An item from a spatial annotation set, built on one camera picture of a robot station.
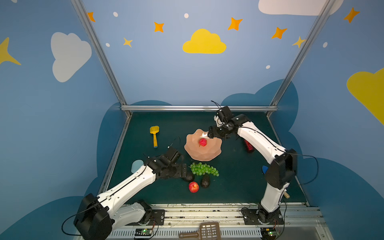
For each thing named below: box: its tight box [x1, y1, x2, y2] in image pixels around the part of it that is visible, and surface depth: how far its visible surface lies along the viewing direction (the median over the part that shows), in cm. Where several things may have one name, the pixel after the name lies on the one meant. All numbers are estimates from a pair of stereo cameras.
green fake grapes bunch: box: [188, 162, 220, 177], surface depth 89 cm
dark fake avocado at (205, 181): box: [200, 175, 210, 189], surface depth 84 cm
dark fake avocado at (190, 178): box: [186, 174, 195, 183], surface depth 85 cm
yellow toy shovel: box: [149, 125, 160, 149], surface depth 109 cm
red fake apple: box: [188, 181, 200, 193], surface depth 82 cm
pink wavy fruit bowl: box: [184, 129, 223, 162], surface depth 103 cm
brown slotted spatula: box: [179, 221, 222, 240], surface depth 72 cm
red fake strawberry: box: [199, 138, 208, 147], surface depth 101 cm
